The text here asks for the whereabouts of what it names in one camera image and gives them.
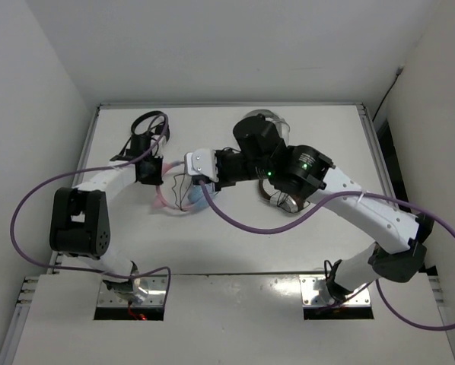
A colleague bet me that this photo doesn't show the pink blue cat-ear headphones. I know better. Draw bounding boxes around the pink blue cat-ear headphones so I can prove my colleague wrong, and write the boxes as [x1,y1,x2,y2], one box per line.
[153,159,213,214]

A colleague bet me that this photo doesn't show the thin black headphone cable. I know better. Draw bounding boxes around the thin black headphone cable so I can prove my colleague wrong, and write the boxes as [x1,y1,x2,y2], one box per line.
[168,173,198,212]

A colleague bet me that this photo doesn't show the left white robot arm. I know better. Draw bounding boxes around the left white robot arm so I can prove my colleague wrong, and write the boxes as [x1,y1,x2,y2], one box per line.
[49,132,163,305]

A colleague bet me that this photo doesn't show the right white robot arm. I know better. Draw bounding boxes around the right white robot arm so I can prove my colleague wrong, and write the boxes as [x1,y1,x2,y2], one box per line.
[209,113,434,302]

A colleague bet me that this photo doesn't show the black Panasonic headphones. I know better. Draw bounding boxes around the black Panasonic headphones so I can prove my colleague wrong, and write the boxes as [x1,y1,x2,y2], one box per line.
[130,110,170,144]

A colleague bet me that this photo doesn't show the white grey headphones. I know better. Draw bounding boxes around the white grey headphones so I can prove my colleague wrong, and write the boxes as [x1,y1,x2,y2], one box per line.
[243,109,291,145]

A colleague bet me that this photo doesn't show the brown silver headphones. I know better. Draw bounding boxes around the brown silver headphones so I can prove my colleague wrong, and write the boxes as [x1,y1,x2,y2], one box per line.
[257,179,309,214]

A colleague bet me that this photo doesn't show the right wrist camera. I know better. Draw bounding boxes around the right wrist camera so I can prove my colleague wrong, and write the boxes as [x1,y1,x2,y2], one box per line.
[184,148,218,183]

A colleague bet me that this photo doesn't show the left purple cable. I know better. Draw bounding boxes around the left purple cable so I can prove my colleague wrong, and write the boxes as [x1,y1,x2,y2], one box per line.
[9,113,171,275]

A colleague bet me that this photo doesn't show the purple cable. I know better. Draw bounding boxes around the purple cable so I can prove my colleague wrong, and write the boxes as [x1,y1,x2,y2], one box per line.
[9,113,171,275]
[199,180,455,332]

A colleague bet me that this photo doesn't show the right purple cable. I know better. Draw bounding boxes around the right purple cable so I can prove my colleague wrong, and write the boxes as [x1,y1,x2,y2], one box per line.
[199,180,455,332]

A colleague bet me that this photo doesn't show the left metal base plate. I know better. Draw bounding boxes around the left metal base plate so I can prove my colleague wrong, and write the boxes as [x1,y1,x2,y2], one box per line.
[97,275,168,308]

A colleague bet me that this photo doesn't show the metal base plate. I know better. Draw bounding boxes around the metal base plate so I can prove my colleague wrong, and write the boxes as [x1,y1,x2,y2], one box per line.
[97,275,168,308]
[299,274,371,309]

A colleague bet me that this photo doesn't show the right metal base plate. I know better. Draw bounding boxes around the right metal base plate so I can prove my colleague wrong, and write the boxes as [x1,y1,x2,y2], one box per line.
[299,274,371,309]

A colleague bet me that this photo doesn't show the black wall cable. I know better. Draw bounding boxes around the black wall cable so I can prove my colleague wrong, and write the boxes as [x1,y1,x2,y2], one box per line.
[371,68,403,126]

